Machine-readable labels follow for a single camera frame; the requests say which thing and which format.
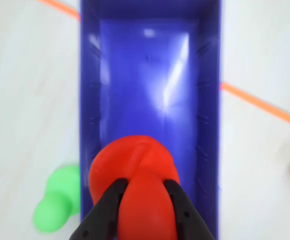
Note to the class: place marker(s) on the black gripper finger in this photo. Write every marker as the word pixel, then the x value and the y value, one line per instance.
pixel 97 220
pixel 187 222

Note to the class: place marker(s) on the red rubber duck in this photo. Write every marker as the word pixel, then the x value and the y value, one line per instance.
pixel 144 200

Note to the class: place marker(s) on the green rubber duck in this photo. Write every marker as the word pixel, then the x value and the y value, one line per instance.
pixel 57 200

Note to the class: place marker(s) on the blue plastic box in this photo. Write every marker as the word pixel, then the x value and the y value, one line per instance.
pixel 147 87

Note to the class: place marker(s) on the orange tape strip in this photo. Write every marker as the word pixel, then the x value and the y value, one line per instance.
pixel 259 104

